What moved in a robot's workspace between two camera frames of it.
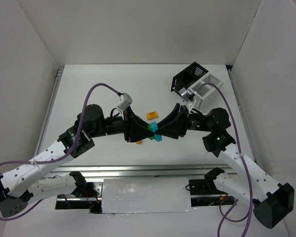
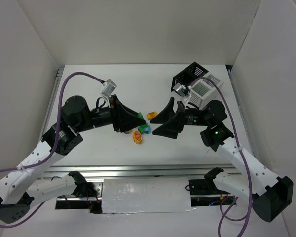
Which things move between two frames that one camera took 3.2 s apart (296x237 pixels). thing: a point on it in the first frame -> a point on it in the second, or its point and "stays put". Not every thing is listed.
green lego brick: x=150 y=127 -> x=140 y=115
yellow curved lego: x=151 y=115 stays put
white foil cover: x=146 y=195 stays put
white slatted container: x=205 y=98 stays put
